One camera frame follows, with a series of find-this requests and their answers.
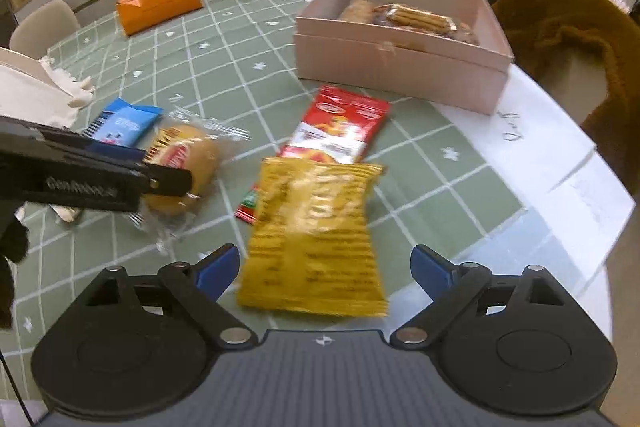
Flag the blue snack packet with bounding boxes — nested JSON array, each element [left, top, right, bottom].
[[80, 98, 163, 162]]

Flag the yellow snack bag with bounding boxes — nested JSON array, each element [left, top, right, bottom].
[[236, 157, 388, 317]]

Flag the bread bun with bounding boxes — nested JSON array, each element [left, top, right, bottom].
[[130, 106, 250, 256]]

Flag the red snack packet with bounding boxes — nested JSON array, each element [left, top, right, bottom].
[[234, 84, 393, 226]]

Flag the green grid tablecloth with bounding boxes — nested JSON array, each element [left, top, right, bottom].
[[1, 0, 522, 400]]

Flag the pink cardboard box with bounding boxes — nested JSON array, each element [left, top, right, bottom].
[[294, 0, 513, 115]]

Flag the biscuit packs in box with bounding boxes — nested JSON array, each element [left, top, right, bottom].
[[337, 0, 480, 46]]

